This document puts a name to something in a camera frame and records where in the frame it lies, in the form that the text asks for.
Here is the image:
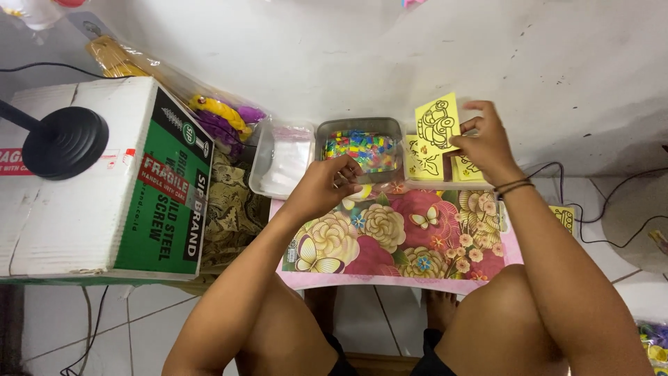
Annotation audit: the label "dark wrist bracelet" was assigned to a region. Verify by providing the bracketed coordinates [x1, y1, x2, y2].
[493, 178, 536, 201]

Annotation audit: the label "heap of colourful beads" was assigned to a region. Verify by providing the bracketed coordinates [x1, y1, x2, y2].
[323, 130, 398, 173]

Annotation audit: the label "clear plastic card container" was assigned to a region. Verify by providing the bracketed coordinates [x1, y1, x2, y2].
[403, 130, 498, 191]

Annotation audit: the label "person's left hand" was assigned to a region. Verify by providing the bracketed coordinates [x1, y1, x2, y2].
[284, 155, 366, 217]

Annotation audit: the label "pink floral small table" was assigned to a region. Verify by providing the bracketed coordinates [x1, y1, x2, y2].
[269, 180, 525, 296]

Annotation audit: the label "person's right leg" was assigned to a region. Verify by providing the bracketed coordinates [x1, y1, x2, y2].
[424, 264, 571, 376]

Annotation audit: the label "black floor cable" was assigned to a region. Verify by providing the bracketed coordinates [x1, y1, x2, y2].
[59, 284, 110, 376]

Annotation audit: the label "yellow butterfly picture card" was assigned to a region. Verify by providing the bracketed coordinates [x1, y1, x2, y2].
[405, 135, 445, 181]

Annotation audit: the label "white and red plastic toy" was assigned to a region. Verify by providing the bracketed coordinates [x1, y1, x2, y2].
[0, 0, 87, 31]

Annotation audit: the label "person's right hand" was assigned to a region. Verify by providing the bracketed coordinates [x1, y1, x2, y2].
[444, 100, 524, 185]

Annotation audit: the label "small clear plastic bag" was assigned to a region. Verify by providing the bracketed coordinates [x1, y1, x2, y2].
[340, 175, 374, 203]

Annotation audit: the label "clear bag of toys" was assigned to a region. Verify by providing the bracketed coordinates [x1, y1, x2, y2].
[68, 11, 268, 158]

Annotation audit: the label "grey round mat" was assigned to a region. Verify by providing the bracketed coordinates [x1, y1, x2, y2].
[600, 172, 668, 275]

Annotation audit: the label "gold patterned cloth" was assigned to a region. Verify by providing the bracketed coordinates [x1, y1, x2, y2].
[200, 149, 272, 273]

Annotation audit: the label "person's leg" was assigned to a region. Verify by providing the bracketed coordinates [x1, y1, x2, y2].
[424, 264, 571, 376]
[234, 272, 341, 376]

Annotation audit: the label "yellow outlined picture card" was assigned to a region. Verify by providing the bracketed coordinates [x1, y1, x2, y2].
[547, 205, 576, 236]

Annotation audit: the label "black shorts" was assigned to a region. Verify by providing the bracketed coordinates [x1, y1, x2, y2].
[325, 328, 459, 376]

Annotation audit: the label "clear plastic bag container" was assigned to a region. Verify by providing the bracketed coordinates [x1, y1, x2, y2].
[248, 117, 317, 201]

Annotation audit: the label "yellow car picture card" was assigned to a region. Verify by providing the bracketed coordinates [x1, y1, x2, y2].
[415, 93, 463, 156]

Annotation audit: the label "small yellow toy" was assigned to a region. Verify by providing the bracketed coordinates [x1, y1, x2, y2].
[647, 229, 668, 257]

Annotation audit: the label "stack of clear zip bags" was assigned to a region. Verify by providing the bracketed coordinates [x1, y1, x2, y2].
[260, 138, 313, 195]

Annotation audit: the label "person's left leg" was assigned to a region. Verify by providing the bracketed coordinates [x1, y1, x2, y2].
[234, 272, 341, 376]

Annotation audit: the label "black tangled cables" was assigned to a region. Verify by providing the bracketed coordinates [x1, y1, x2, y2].
[522, 161, 668, 249]

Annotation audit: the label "black thin cable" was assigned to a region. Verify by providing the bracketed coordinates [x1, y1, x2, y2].
[0, 62, 134, 80]

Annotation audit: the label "grey metal tray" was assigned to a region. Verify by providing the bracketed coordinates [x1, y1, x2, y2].
[315, 117, 407, 185]

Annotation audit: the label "bag of colourful toys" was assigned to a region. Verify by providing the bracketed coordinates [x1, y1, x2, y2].
[634, 320, 668, 376]

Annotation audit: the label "white and green cardboard box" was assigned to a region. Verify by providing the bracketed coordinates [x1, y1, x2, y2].
[0, 77, 215, 283]

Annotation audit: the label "black round lamp base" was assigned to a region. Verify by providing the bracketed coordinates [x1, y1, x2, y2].
[0, 99, 110, 181]

